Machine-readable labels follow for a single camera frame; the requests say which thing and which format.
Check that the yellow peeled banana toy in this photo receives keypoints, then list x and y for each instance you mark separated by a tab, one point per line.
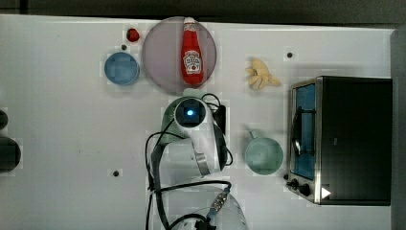
260	74

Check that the red ketchup bottle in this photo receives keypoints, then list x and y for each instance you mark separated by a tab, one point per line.
191	56

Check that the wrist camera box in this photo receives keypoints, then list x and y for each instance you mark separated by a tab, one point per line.
220	118

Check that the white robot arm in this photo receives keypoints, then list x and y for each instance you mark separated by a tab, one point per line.
195	199

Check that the black cylindrical cup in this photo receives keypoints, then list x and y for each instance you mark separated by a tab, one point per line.
4	119
10	154

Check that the blue bowl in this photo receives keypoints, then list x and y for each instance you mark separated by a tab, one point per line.
122	68

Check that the black toaster oven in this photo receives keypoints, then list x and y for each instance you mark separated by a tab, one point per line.
340	141

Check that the grey round plate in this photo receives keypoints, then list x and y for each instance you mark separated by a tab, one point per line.
162	49

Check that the small red toy fruit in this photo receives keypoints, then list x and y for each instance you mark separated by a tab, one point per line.
132	35

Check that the green mug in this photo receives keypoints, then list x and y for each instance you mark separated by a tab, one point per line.
263	155

